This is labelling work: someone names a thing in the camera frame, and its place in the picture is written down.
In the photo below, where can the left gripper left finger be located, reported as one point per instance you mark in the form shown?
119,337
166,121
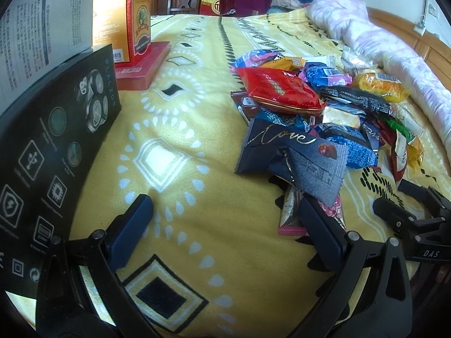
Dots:
124,233

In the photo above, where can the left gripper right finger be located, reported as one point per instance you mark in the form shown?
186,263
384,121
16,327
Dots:
326,234

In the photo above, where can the yellow orange snack bag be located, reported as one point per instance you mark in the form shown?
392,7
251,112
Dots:
382,84

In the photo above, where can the large red snack bag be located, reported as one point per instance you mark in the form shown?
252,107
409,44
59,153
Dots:
281,91

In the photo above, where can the blue pink cookie pack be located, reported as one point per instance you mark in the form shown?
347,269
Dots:
319,75

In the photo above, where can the navy love chocolate bag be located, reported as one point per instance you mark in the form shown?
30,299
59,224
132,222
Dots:
311,164

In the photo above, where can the yellow patterned bedspread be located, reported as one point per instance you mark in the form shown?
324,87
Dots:
178,142

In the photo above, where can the black electronics box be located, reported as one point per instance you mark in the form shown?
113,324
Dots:
50,137

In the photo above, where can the wooden headboard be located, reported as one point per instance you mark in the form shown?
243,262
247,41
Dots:
434,52

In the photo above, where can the white printed box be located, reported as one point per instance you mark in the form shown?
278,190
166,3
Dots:
36,37

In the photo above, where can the white pink quilt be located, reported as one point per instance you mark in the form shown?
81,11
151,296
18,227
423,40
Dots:
348,21

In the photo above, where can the orange red tea box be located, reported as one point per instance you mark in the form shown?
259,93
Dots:
126,25

